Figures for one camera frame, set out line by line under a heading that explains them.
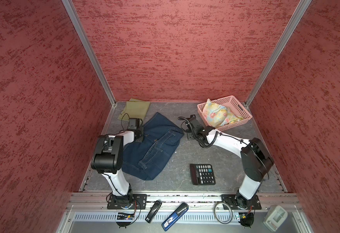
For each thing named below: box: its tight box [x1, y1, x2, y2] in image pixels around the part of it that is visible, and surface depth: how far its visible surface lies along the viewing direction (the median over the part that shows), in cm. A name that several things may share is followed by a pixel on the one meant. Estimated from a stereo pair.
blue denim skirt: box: [122, 112, 185, 181], surface depth 93 cm
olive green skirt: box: [117, 98, 152, 123], surface depth 116 cm
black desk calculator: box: [189, 163, 216, 186], surface depth 83 cm
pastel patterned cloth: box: [202, 98, 244, 129], surface depth 111 cm
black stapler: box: [145, 199, 163, 224], surface depth 70 cm
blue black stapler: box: [161, 202, 189, 232], surface depth 68 cm
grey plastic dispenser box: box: [263, 205, 289, 233], surface depth 69 cm
